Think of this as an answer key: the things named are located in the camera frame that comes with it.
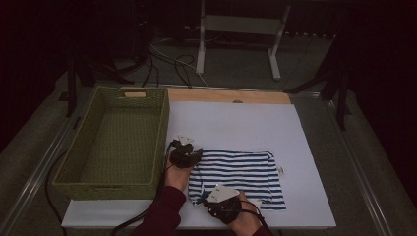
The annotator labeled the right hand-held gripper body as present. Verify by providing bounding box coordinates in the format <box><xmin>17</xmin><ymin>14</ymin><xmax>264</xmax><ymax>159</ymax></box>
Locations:
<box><xmin>203</xmin><ymin>184</ymin><xmax>243</xmax><ymax>225</ymax></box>

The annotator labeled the person's left hand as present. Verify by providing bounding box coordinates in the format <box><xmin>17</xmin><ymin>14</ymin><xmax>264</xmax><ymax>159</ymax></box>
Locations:
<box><xmin>163</xmin><ymin>156</ymin><xmax>195</xmax><ymax>193</ymax></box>

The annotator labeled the white metal frame desk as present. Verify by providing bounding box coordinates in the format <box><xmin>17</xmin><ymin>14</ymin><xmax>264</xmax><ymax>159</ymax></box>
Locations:
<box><xmin>195</xmin><ymin>0</ymin><xmax>292</xmax><ymax>82</ymax></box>

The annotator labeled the thick black gripper cable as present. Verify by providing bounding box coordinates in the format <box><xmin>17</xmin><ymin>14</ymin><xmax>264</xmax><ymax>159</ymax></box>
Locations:
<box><xmin>111</xmin><ymin>144</ymin><xmax>176</xmax><ymax>236</ymax></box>

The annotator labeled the green woven basket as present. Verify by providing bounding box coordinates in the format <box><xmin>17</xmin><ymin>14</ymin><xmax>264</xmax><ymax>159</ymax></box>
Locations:
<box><xmin>48</xmin><ymin>86</ymin><xmax>171</xmax><ymax>202</ymax></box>

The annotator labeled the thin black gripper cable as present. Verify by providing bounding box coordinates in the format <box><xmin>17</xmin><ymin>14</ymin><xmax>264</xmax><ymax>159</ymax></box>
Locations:
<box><xmin>235</xmin><ymin>200</ymin><xmax>268</xmax><ymax>230</ymax></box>

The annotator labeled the long black floor cable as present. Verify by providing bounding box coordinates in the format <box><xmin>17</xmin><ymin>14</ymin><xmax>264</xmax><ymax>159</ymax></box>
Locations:
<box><xmin>44</xmin><ymin>151</ymin><xmax>68</xmax><ymax>236</ymax></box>

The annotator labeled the blue white striped polo shirt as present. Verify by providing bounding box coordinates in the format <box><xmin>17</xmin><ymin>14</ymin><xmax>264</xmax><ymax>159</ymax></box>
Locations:
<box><xmin>187</xmin><ymin>149</ymin><xmax>287</xmax><ymax>211</ymax></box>

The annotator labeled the white table mat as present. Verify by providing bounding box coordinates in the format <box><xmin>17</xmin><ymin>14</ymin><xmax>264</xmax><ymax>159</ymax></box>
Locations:
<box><xmin>61</xmin><ymin>100</ymin><xmax>337</xmax><ymax>229</ymax></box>

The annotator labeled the black metal stand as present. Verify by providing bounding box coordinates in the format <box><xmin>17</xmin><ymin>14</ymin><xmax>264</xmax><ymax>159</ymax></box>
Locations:
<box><xmin>283</xmin><ymin>35</ymin><xmax>353</xmax><ymax>132</ymax></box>
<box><xmin>58</xmin><ymin>55</ymin><xmax>136</xmax><ymax>118</ymax></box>

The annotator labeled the person's right hand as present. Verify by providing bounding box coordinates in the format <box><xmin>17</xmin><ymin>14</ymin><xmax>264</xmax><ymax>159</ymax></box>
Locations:
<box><xmin>229</xmin><ymin>191</ymin><xmax>264</xmax><ymax>236</ymax></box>

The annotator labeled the black looped floor cable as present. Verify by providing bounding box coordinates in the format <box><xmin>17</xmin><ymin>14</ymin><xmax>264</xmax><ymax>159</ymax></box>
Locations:
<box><xmin>173</xmin><ymin>53</ymin><xmax>198</xmax><ymax>89</ymax></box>

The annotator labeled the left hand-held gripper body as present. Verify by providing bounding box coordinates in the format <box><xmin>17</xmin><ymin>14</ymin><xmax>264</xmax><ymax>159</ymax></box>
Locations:
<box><xmin>169</xmin><ymin>135</ymin><xmax>204</xmax><ymax>170</ymax></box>

